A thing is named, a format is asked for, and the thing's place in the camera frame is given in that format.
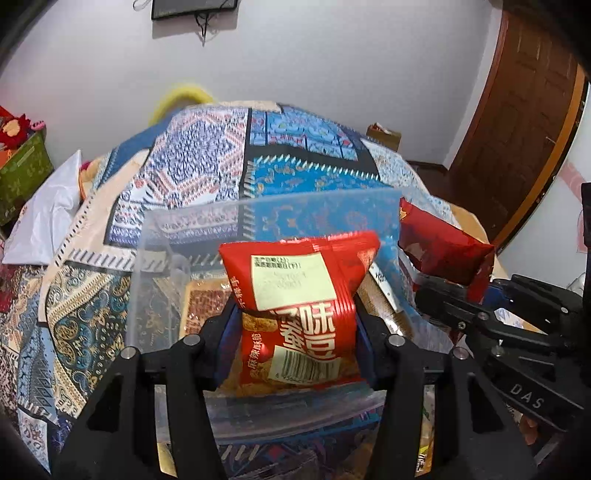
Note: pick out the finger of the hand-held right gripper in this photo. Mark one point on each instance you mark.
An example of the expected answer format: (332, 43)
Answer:
(455, 307)
(540, 295)

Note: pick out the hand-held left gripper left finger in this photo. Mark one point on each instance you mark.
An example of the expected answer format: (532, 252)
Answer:
(229, 321)

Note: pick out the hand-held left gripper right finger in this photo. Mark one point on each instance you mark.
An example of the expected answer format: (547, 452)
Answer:
(364, 341)

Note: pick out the dark red snack packet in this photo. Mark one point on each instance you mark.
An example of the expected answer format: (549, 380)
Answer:
(438, 249)

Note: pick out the red snack packet white label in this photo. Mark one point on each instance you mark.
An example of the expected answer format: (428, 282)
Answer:
(300, 295)

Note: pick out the clear plastic storage box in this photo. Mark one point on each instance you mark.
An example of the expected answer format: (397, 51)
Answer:
(157, 286)

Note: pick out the orange snack packet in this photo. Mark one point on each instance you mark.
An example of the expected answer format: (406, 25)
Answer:
(205, 307)

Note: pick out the brown snack packet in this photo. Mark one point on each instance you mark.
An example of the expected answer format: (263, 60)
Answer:
(392, 300)

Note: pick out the patterned patchwork blanket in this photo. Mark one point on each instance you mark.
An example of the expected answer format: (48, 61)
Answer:
(198, 166)

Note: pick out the brown wooden door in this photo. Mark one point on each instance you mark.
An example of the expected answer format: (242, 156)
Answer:
(517, 129)

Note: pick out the small cardboard box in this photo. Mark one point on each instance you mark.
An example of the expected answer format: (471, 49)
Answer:
(384, 134)

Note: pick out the white pillow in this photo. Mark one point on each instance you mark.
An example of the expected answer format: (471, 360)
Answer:
(44, 217)

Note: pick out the yellow curved hoop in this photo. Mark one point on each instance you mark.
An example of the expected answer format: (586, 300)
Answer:
(178, 94)

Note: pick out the green storage box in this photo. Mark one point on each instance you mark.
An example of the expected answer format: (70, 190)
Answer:
(21, 180)

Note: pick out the red plush flower toy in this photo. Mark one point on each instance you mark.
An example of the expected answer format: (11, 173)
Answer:
(16, 127)

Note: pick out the wall-mounted black screen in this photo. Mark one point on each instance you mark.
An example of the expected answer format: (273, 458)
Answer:
(194, 7)

